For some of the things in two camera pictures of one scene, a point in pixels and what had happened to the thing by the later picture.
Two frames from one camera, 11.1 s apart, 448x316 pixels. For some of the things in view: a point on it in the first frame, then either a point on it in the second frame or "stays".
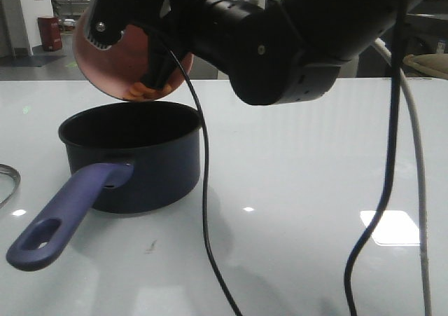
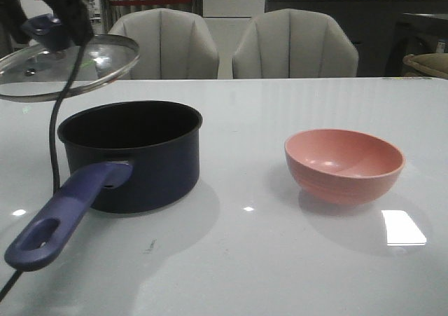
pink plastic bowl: [115, 69] -> [342, 166]
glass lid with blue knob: [10, 181] -> [43, 69]
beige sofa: [426, 66] stays
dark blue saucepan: [131, 157] stays
